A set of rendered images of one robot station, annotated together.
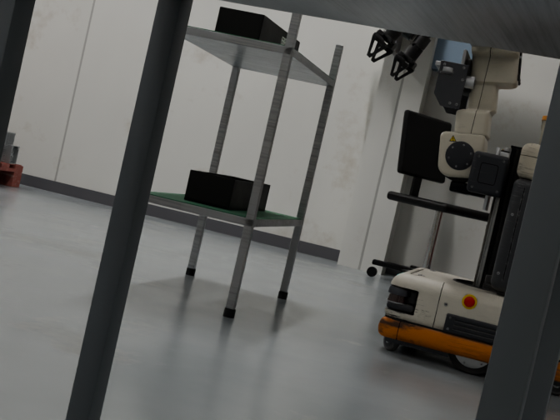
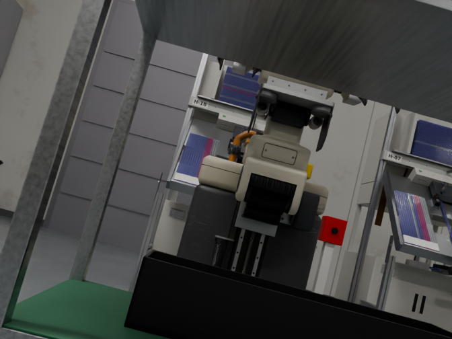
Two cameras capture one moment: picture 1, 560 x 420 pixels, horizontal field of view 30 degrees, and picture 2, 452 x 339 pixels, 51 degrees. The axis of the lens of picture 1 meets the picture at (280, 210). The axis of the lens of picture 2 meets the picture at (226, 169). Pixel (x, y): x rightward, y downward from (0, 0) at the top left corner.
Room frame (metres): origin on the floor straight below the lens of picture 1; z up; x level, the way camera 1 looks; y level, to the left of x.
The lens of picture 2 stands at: (4.45, 0.99, 0.54)
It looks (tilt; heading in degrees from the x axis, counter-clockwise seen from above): 7 degrees up; 256
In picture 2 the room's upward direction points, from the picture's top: 15 degrees clockwise
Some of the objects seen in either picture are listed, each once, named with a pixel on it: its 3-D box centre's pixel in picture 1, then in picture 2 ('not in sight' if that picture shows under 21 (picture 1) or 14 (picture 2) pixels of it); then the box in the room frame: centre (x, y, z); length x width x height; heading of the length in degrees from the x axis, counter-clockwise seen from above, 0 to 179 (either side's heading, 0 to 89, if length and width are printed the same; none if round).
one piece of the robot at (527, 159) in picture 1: (535, 212); (251, 223); (3.79, -0.91, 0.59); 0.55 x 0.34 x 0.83; 166
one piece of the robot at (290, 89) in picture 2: (457, 82); (291, 111); (3.88, -0.53, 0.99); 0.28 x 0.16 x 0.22; 166
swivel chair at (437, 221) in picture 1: (438, 204); not in sight; (6.51, -0.95, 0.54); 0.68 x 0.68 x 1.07
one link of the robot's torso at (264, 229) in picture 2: (470, 172); (280, 204); (3.79, -0.64, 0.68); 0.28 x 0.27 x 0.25; 166
